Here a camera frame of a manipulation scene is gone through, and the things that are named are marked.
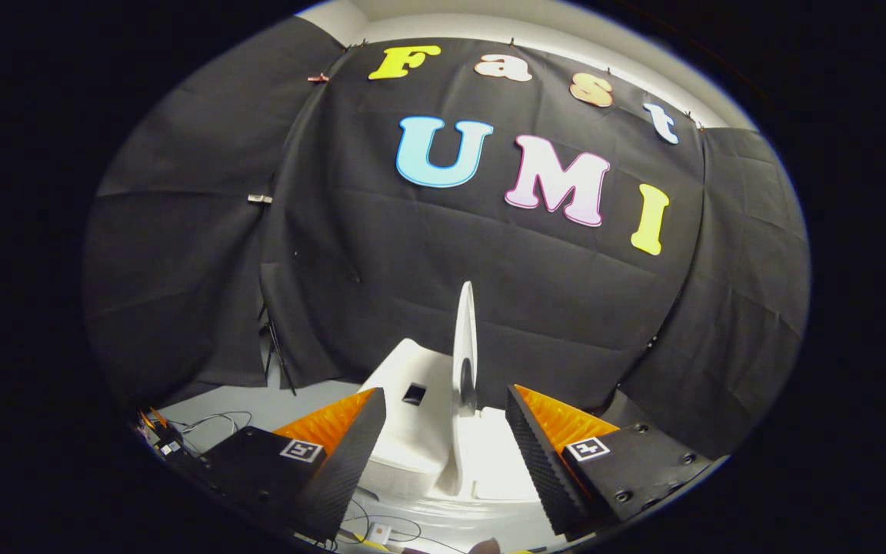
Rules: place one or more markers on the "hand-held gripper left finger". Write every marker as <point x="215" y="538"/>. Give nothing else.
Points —
<point x="351" y="469"/>

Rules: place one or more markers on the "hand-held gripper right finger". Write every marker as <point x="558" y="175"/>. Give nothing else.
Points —
<point x="539" y="469"/>

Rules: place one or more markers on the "white toilet lid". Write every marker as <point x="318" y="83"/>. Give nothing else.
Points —
<point x="464" y="338"/>

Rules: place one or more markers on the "white toilet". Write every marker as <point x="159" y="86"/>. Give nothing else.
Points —
<point x="412" y="446"/>

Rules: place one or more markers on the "small white box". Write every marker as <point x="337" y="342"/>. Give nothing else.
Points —
<point x="380" y="531"/>

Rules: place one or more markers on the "black stand legs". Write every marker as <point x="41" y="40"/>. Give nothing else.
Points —
<point x="278" y="362"/>

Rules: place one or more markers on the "black backdrop cloth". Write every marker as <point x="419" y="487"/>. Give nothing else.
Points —
<point x="412" y="269"/>

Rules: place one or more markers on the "silver cloth clip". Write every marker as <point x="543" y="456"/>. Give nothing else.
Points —
<point x="260" y="198"/>

